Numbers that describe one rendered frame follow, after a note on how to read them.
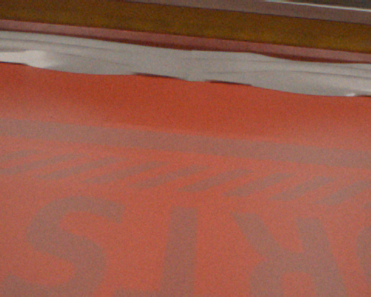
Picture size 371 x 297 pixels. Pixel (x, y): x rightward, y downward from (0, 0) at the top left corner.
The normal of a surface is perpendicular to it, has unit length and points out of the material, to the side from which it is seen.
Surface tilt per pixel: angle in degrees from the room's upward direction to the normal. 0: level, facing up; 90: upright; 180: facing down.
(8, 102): 0
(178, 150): 0
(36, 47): 33
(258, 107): 0
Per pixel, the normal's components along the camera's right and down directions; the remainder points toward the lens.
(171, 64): 0.07, -0.57
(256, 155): 0.09, -0.93
